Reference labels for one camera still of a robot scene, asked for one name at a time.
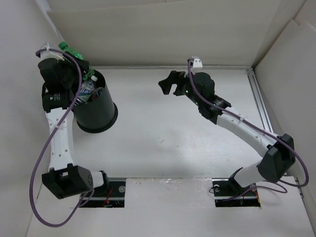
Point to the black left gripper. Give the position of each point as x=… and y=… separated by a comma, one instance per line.
x=63, y=63

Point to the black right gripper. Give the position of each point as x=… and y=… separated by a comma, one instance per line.
x=175, y=77

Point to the clear bottle blue green label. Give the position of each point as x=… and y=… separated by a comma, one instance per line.
x=86, y=90

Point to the green plastic soda bottle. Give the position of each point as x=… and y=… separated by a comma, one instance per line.
x=65, y=48

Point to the clear bottle red label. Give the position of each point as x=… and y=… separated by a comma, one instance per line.
x=97, y=93

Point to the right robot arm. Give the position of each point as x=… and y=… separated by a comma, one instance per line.
x=276, y=158

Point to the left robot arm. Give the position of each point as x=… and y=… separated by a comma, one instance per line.
x=66, y=178

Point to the black plastic bin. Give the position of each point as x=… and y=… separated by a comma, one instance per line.
x=100, y=114

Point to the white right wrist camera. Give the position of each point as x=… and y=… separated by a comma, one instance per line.
x=195, y=63

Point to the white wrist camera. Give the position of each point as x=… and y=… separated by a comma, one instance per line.
x=195, y=63
x=47, y=53

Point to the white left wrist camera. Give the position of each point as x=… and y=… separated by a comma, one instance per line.
x=47, y=53

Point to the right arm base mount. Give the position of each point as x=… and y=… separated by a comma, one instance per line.
x=228, y=193

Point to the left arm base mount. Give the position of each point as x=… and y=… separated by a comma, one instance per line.
x=114, y=197

